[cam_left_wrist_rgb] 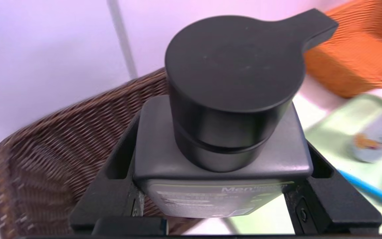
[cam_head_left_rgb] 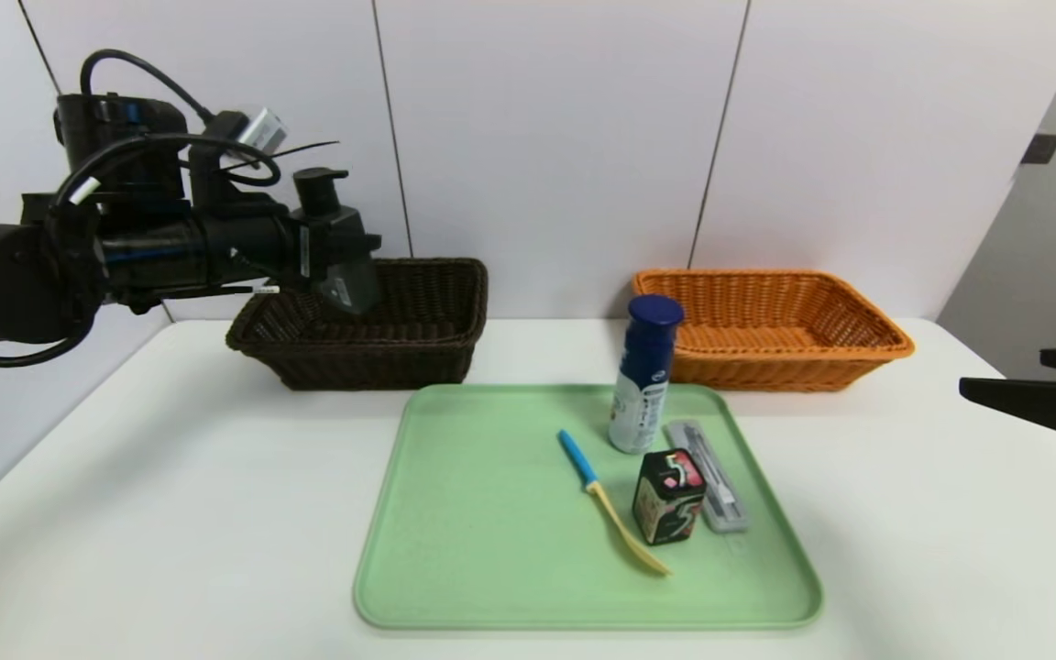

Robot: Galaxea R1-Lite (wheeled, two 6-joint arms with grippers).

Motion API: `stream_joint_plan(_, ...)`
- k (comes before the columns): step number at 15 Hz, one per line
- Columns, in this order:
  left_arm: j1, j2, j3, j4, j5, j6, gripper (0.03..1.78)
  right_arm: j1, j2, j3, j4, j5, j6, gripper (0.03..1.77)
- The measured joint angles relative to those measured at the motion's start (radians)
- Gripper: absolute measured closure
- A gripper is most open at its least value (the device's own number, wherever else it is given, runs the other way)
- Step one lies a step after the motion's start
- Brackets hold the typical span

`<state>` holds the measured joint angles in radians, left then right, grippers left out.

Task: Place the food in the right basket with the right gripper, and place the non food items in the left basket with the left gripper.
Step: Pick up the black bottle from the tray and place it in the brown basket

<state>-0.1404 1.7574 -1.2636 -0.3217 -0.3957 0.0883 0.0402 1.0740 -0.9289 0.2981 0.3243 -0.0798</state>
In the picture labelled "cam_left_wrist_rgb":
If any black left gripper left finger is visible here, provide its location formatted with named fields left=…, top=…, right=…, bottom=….
left=70, top=113, right=145, bottom=233

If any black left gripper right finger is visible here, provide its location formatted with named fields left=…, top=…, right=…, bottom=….
left=284, top=141, right=382, bottom=233

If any black square pump bottle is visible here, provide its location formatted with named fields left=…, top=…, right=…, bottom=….
left=133, top=8, right=339, bottom=218

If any dark brown wicker basket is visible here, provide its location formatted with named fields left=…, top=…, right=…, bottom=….
left=0, top=68, right=211, bottom=239

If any orange wicker basket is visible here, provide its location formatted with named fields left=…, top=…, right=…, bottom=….
left=304, top=0, right=382, bottom=99

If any light green plastic tray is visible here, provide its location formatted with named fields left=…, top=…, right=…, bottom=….
left=227, top=95, right=382, bottom=234

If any white bottle with blue cap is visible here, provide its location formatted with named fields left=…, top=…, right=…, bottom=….
left=350, top=100, right=382, bottom=163

